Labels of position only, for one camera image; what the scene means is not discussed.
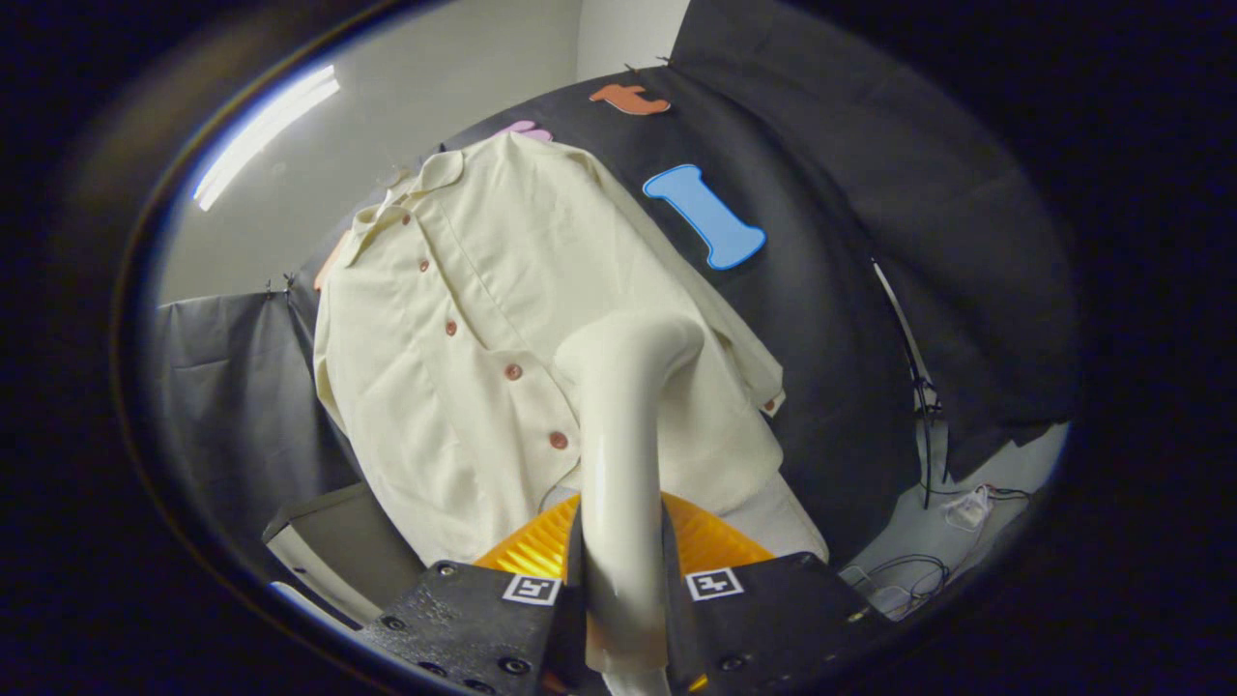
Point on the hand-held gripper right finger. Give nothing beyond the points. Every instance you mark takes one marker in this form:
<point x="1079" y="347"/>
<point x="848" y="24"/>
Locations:
<point x="773" y="619"/>

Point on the cream button-up shirt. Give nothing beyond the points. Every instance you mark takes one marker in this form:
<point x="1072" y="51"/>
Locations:
<point x="464" y="290"/>

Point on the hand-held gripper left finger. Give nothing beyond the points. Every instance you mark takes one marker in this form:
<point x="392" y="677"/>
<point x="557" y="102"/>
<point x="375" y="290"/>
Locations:
<point x="464" y="619"/>

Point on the grey and white cabinet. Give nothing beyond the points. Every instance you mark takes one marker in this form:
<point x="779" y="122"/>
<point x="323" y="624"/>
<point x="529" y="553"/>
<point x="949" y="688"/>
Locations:
<point x="358" y="541"/>

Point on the thin metal stand pole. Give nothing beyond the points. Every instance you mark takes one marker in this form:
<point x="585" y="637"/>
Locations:
<point x="899" y="319"/>

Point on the black backdrop cloth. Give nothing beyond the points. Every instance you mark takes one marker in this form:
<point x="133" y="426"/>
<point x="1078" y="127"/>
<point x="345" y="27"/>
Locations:
<point x="821" y="338"/>

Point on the white hanging board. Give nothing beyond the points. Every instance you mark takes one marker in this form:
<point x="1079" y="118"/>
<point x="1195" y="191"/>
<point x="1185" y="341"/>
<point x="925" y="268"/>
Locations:
<point x="783" y="522"/>

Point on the ceiling light panel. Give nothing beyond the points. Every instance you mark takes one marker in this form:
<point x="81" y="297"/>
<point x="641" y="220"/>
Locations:
<point x="266" y="135"/>

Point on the white power adapter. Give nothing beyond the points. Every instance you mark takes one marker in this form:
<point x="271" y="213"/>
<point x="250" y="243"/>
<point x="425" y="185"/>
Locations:
<point x="966" y="509"/>

